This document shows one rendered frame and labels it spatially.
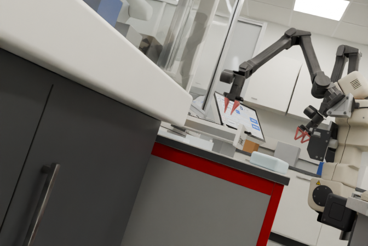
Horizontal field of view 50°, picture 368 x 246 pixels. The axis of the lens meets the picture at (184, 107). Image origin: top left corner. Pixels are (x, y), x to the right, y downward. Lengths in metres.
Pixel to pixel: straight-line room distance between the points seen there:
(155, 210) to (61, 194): 0.57
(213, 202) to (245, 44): 2.61
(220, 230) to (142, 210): 0.27
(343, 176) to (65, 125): 1.57
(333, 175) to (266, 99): 3.28
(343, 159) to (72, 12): 1.76
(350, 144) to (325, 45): 3.86
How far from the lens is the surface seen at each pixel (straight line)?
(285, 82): 5.34
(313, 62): 2.18
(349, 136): 2.14
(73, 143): 0.81
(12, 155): 0.68
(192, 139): 1.73
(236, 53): 3.74
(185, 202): 1.33
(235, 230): 1.31
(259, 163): 1.31
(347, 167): 2.12
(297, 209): 4.90
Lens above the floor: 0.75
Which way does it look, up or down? 5 degrees up
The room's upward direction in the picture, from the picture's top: 18 degrees clockwise
